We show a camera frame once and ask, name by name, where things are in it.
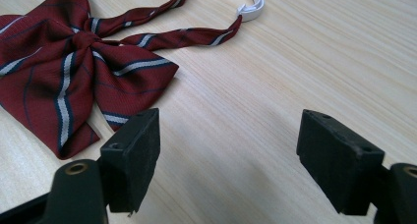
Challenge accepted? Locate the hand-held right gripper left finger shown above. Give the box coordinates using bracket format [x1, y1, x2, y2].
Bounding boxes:
[99, 107, 162, 216]

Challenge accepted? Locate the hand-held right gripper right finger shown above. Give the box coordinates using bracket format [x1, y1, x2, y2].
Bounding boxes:
[296, 108, 386, 216]

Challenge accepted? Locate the red striped bow tie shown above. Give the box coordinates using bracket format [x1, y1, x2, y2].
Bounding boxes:
[0, 0, 266, 161]

